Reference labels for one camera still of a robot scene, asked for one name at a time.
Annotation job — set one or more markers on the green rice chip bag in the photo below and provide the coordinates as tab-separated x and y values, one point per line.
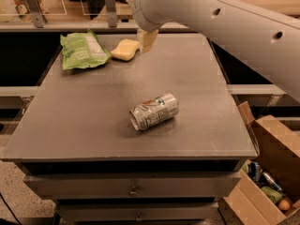
82	50

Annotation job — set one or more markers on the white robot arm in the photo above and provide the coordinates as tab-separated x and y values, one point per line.
266	41

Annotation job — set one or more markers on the silver 7up can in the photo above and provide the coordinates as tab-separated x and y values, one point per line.
154	111

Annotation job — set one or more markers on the colourful snack bag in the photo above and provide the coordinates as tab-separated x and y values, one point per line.
17	11

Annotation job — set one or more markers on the dark can in box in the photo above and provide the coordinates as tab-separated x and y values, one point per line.
255	171

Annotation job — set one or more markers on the silver can in box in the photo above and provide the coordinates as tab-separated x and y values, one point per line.
270	180

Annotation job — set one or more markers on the yellow sponge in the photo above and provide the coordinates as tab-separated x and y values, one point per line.
126	49

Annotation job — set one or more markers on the upper drawer with knob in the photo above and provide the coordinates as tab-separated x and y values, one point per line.
132	185

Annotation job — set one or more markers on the drawer with knob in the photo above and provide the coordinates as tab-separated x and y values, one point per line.
137	212
132	185

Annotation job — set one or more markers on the lower drawer with knob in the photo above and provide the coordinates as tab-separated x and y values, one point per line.
137	212

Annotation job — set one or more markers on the cardboard box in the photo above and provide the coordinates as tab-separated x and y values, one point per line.
280	156

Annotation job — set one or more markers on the green packet in box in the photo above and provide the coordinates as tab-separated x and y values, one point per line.
273	195

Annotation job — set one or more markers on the orange fruit in box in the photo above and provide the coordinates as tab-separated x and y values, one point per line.
284	205

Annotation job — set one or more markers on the middle metal bracket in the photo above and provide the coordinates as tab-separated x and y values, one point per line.
112	19

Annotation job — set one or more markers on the metal bracket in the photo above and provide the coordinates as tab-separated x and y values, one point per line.
39	20
112	19

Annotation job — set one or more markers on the left metal bracket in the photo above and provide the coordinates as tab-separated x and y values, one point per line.
39	20

